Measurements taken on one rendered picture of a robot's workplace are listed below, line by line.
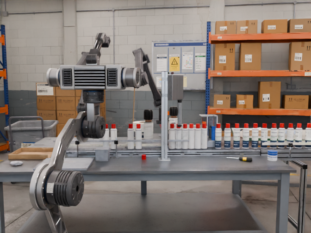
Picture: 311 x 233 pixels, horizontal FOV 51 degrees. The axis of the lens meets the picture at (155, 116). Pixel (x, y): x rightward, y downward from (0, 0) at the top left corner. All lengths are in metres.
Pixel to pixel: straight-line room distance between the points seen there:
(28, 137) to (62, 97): 1.55
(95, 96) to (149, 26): 5.25
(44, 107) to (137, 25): 2.66
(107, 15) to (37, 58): 1.90
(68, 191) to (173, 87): 1.16
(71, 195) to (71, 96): 4.45
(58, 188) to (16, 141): 3.17
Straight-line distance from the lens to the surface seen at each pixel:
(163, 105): 2.43
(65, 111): 6.10
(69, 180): 1.68
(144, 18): 7.25
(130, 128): 2.60
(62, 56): 7.77
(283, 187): 2.46
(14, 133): 4.79
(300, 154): 2.87
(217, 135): 2.66
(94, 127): 2.06
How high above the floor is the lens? 1.43
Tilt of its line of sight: 6 degrees down
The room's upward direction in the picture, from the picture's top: straight up
